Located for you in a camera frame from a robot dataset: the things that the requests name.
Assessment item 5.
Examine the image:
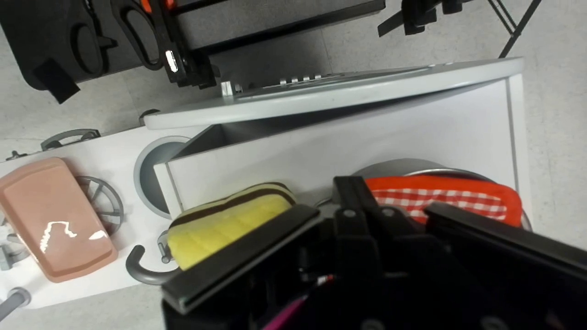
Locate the orange black clamp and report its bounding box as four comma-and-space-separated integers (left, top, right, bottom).
378, 0, 468, 36
139, 0, 214, 88

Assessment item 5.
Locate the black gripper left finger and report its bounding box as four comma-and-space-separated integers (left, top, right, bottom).
161, 205, 319, 313

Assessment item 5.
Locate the grey toy stove burner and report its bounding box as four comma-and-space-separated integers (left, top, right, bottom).
0, 216, 29, 271

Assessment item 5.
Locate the grey toy faucet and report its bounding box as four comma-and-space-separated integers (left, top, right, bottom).
125, 231, 180, 286

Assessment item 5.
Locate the orange checkered cloth object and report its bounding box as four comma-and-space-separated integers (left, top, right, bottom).
367, 174, 523, 227

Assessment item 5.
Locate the yellow sponge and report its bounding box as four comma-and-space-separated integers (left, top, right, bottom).
167, 181, 297, 269

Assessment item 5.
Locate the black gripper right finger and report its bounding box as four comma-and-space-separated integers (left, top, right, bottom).
425, 203, 587, 282

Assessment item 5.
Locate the steel pot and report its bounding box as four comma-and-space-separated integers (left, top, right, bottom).
356, 157, 486, 181

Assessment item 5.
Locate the black perforated board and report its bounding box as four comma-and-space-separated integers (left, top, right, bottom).
176, 0, 385, 49

